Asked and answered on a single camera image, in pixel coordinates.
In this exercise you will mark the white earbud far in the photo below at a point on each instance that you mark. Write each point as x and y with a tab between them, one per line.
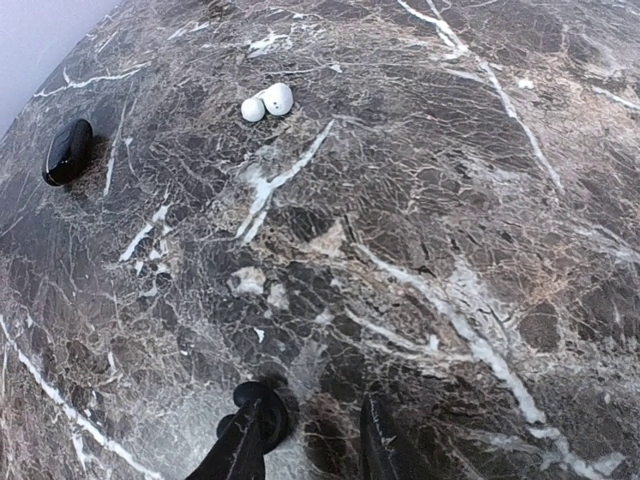
276	100

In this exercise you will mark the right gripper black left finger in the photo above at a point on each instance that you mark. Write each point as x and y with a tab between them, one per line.
237	454

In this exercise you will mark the black earbud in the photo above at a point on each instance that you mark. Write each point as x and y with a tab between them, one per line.
273	418

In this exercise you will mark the black round charging case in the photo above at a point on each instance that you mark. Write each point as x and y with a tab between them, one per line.
68	154

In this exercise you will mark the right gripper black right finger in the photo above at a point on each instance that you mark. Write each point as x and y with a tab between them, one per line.
386	452

